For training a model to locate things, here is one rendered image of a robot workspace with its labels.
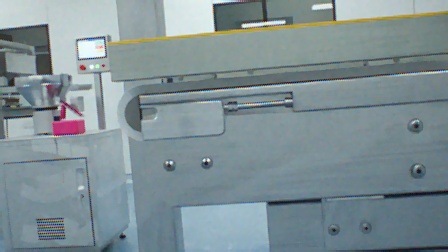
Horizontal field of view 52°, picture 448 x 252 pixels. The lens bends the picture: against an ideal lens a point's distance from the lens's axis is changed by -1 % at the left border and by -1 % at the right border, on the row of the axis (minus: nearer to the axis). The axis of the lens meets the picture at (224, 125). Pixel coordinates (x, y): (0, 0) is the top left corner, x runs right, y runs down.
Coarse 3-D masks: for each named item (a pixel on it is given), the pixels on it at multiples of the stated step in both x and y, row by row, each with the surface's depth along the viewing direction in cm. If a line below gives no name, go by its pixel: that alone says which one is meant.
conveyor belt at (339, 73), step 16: (400, 64) 39; (416, 64) 39; (432, 64) 39; (208, 80) 41; (224, 80) 41; (240, 80) 40; (256, 80) 40; (272, 80) 40; (288, 80) 40; (304, 80) 40; (320, 80) 42; (128, 96) 41; (128, 128) 42
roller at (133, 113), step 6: (138, 96) 41; (132, 102) 41; (138, 102) 41; (126, 108) 41; (132, 108) 41; (138, 108) 41; (126, 114) 41; (132, 114) 41; (138, 114) 41; (126, 120) 41; (132, 120) 41; (138, 120) 41; (132, 126) 41; (138, 126) 41
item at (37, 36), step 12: (0, 36) 571; (12, 36) 569; (24, 36) 568; (36, 36) 566; (48, 36) 564; (0, 48) 572; (36, 48) 567; (48, 48) 565; (36, 60) 568; (48, 60) 566; (48, 72) 567
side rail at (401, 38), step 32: (256, 32) 38; (288, 32) 38; (320, 32) 38; (352, 32) 38; (384, 32) 38; (416, 32) 37; (128, 64) 40; (160, 64) 39; (192, 64) 39; (224, 64) 39; (256, 64) 39; (288, 64) 38; (320, 64) 39
